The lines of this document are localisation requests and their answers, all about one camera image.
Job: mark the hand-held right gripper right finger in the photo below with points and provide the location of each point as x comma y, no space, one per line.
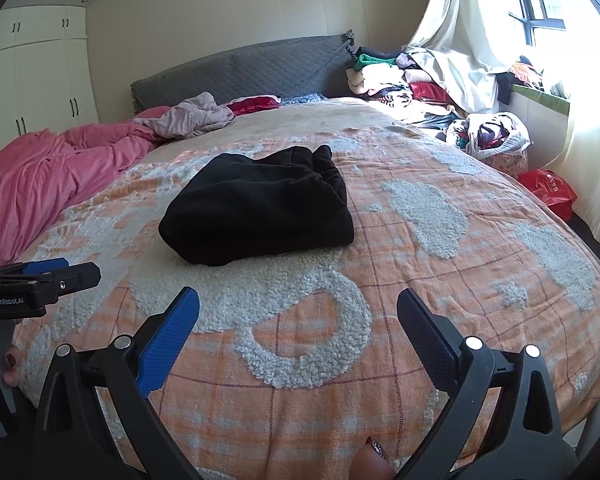
430,342

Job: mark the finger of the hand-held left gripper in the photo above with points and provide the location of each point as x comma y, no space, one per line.
67,280
45,266

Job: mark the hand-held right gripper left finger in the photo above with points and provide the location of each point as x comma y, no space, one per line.
170,340

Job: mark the black sweater with orange cuffs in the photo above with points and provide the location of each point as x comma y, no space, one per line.
255,210

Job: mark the white bag of clothes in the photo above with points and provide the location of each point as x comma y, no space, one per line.
490,135

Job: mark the pile of mixed clothes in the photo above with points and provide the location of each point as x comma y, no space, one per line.
380,80

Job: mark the person's left hand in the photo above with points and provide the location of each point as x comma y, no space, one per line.
11,367

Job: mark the person's right hand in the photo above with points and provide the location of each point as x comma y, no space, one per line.
372,462

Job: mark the pink duvet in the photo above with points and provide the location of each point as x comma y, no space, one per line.
45,175

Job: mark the orange checked fleece blanket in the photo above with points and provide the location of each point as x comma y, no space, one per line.
330,360

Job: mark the cream wardrobe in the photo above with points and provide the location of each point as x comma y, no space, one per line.
40,75

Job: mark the red plastic bag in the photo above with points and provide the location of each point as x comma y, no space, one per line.
550,192

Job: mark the mauve crumpled garment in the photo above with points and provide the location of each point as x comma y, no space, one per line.
190,117

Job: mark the red shiny cloth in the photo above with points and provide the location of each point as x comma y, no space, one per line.
252,106

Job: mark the bed with beige sheet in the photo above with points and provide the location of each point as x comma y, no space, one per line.
320,115

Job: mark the dark garment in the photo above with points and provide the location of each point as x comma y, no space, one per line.
506,87

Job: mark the green windowsill mat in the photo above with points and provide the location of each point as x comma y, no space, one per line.
540,100

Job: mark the blue patterned cloth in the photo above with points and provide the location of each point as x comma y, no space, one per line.
302,98

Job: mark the grey quilted headboard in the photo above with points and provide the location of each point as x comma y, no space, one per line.
255,70

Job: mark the white curtain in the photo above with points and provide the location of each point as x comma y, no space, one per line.
460,35

